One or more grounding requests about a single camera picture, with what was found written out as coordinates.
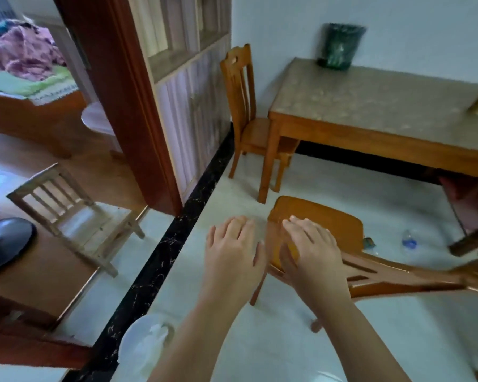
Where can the white round stool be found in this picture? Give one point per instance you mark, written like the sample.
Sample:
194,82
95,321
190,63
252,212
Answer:
97,119

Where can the person's right hand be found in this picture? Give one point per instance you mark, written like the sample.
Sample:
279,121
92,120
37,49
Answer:
316,270

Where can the person's left little finger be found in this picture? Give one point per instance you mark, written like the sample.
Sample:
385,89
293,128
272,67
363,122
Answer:
211,239

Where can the small dark green scrap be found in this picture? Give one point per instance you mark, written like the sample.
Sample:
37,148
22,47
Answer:
369,243

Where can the person's right middle finger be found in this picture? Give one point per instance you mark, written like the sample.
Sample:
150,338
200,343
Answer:
306,226

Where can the wooden bed with green sheet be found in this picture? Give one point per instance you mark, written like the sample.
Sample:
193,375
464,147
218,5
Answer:
28,111

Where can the person's left hand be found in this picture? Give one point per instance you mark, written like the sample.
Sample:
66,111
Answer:
229,266

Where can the person's left forearm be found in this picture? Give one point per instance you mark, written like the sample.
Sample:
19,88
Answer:
195,346

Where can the black round fan base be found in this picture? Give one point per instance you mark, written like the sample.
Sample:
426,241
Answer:
6,242

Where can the red plastic stool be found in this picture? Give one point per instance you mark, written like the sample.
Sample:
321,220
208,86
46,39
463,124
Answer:
472,202

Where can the glossy orange-brown wooden chair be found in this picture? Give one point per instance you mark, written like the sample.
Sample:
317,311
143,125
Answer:
326,224

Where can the person's right thumb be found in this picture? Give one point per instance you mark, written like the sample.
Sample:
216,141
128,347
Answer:
289,258

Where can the clear plastic water bottle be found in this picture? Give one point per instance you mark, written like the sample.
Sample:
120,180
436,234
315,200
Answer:
409,240

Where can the wooden dining table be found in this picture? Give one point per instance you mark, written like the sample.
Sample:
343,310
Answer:
366,103

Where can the person's right forearm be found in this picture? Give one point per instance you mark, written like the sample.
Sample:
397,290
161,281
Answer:
354,346

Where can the dark wooden chair leg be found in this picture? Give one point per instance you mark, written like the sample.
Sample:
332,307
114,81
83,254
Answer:
472,240

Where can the pink crumpled blanket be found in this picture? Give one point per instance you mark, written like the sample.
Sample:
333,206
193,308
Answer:
22,51

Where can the person's right little finger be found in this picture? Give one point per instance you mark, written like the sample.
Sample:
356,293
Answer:
330,243

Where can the dark green waste basket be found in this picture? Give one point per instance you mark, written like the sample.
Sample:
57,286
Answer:
339,45

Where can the person's left middle finger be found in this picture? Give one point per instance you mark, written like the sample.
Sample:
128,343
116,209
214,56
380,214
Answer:
238,229

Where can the brown wooden door frame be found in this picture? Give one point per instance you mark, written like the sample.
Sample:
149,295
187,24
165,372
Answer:
121,95

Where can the person's left thumb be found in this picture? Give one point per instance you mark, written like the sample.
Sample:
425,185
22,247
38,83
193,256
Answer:
261,256

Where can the small pale wooden chair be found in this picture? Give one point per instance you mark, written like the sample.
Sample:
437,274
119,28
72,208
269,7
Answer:
83,230

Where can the wood framed glass partition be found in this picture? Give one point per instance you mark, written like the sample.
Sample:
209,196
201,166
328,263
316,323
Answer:
191,95

